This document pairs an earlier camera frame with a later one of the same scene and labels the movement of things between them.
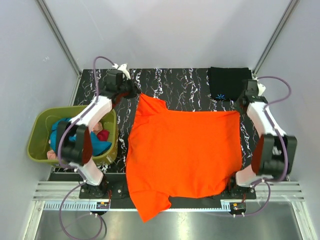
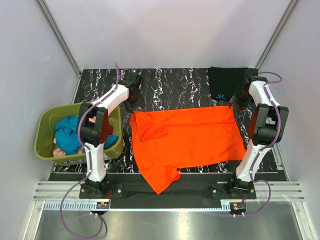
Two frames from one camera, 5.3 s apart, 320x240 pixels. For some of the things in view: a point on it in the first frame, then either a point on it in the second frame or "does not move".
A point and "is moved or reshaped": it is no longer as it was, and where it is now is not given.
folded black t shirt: (228, 83) does not move
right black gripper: (241, 109) -> (234, 100)
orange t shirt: (177, 154) is moved or reshaped
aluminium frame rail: (57, 190) does not move
